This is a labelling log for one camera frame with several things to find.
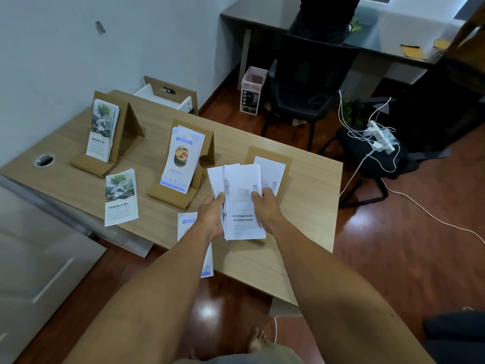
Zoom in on person's right forearm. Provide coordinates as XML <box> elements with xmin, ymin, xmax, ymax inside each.
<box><xmin>264</xmin><ymin>220</ymin><xmax>436</xmax><ymax>364</ymax></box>

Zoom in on white brochures in stand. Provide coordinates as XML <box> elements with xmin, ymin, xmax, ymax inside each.
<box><xmin>253</xmin><ymin>156</ymin><xmax>286</xmax><ymax>196</ymax></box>

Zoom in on white power strip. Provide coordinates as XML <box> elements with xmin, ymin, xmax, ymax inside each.
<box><xmin>365</xmin><ymin>120</ymin><xmax>399</xmax><ymax>155</ymax></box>

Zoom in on pink and white carton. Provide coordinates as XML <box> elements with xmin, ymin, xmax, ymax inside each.
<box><xmin>239</xmin><ymin>66</ymin><xmax>269</xmax><ymax>116</ymax></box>

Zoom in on stack of white building brochures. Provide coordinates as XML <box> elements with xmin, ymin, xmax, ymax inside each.
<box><xmin>207</xmin><ymin>163</ymin><xmax>267</xmax><ymax>241</ymax></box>

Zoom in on loose blue-bordered brochure pile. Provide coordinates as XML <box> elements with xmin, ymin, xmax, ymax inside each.
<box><xmin>177</xmin><ymin>212</ymin><xmax>214</xmax><ymax>279</ymax></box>

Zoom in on white power cable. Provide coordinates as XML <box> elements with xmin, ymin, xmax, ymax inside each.
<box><xmin>338</xmin><ymin>90</ymin><xmax>485</xmax><ymax>236</ymax></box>

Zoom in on black visitor chair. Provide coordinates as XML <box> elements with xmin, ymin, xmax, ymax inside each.
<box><xmin>318</xmin><ymin>96</ymin><xmax>452</xmax><ymax>210</ymax></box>

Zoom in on cardboard brochure stand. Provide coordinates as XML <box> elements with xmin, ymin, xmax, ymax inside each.
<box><xmin>70</xmin><ymin>90</ymin><xmax>146</xmax><ymax>178</ymax></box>
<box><xmin>244</xmin><ymin>145</ymin><xmax>293</xmax><ymax>245</ymax></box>
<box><xmin>147</xmin><ymin>118</ymin><xmax>216</xmax><ymax>211</ymax></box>

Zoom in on black mesh office chair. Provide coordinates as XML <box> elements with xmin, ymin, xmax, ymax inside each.
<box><xmin>261</xmin><ymin>33</ymin><xmax>361</xmax><ymax>152</ymax></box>

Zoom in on person's left forearm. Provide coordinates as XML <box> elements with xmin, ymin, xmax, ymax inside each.
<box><xmin>64</xmin><ymin>233</ymin><xmax>218</xmax><ymax>364</ymax></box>

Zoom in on tree-print brochures in stand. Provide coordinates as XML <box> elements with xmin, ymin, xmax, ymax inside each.
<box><xmin>86</xmin><ymin>98</ymin><xmax>120</xmax><ymax>164</ymax></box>

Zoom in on person's left hand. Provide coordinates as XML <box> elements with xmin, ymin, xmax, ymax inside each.
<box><xmin>196</xmin><ymin>192</ymin><xmax>227</xmax><ymax>244</ymax></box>

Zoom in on grey desk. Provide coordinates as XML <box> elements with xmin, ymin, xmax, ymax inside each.
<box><xmin>219</xmin><ymin>0</ymin><xmax>467</xmax><ymax>92</ymax></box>

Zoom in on white drawer box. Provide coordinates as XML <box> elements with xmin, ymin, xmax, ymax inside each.
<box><xmin>133</xmin><ymin>75</ymin><xmax>199</xmax><ymax>116</ymax></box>

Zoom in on person's khaki shorts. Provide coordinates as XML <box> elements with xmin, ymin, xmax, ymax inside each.
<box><xmin>174</xmin><ymin>343</ymin><xmax>305</xmax><ymax>364</ymax></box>

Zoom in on loose tree-print brochure pile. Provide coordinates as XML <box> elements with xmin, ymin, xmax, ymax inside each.
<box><xmin>104</xmin><ymin>168</ymin><xmax>139</xmax><ymax>228</ymax></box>

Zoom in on blue-bordered brochures in stand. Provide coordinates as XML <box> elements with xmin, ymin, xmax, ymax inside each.
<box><xmin>159</xmin><ymin>125</ymin><xmax>206</xmax><ymax>195</ymax></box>

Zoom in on person's right hand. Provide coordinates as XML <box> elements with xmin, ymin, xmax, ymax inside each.
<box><xmin>250</xmin><ymin>187</ymin><xmax>284</xmax><ymax>234</ymax></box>

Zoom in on person's bare foot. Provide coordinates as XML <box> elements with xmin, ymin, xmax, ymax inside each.
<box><xmin>246</xmin><ymin>326</ymin><xmax>270</xmax><ymax>354</ymax></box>

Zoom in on dark blue cushion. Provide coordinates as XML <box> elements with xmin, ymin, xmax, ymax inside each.
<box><xmin>422</xmin><ymin>310</ymin><xmax>485</xmax><ymax>364</ymax></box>

